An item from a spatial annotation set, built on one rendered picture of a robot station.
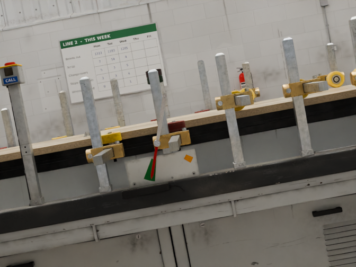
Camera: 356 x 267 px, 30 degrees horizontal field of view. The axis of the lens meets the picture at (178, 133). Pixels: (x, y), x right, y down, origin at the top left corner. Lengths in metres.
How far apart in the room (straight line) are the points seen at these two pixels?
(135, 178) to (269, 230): 0.63
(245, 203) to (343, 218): 0.48
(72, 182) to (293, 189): 0.87
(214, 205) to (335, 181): 0.45
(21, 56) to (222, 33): 2.90
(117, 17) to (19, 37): 1.44
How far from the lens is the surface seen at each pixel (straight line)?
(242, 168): 2.42
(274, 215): 2.73
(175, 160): 2.42
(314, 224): 2.76
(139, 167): 2.43
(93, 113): 2.44
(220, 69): 2.42
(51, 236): 2.55
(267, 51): 9.65
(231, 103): 2.41
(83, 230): 2.52
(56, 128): 9.78
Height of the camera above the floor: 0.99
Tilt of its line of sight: 3 degrees down
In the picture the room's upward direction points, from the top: 11 degrees counter-clockwise
